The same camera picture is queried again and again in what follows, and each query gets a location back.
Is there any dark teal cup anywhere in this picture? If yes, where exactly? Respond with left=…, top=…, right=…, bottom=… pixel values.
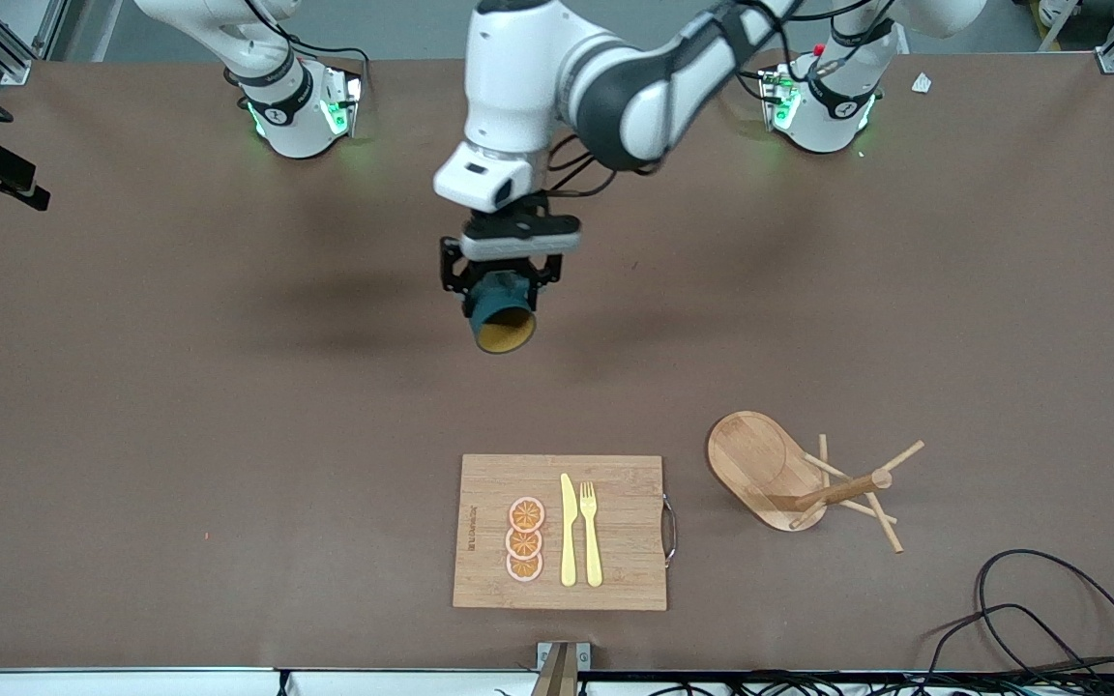
left=462, top=271, right=539, bottom=355

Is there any yellow plastic knife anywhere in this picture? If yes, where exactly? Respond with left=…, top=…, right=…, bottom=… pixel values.
left=559, top=473, right=579, bottom=588

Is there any bamboo cutting board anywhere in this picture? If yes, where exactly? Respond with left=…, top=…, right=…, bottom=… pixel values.
left=452, top=454, right=679, bottom=612

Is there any yellow plastic fork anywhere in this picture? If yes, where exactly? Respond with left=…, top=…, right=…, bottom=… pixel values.
left=579, top=480, right=604, bottom=589

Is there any wooden mug tree stand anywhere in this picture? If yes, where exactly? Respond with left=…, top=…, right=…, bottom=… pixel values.
left=707, top=411, right=926, bottom=554

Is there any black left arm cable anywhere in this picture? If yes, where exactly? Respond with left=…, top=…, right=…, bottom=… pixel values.
left=547, top=133, right=662, bottom=200

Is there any metal table edge bracket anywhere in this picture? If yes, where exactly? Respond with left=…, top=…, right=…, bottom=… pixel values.
left=536, top=641, right=593, bottom=696

